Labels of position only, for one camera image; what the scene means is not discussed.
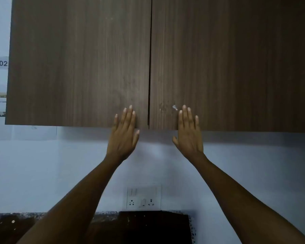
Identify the brown wooden wall cabinet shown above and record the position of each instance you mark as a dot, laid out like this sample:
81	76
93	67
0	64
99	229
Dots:
91	60

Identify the person's left forearm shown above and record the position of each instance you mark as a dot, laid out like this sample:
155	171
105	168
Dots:
73	205

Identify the person's right hand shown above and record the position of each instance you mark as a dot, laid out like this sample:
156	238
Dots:
189	139

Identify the person's right forearm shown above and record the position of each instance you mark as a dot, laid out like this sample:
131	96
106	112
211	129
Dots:
244	205

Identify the person's left hand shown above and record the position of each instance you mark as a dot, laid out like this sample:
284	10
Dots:
122	142

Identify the white wall socket plate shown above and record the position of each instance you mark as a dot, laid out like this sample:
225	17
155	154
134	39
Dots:
143	198

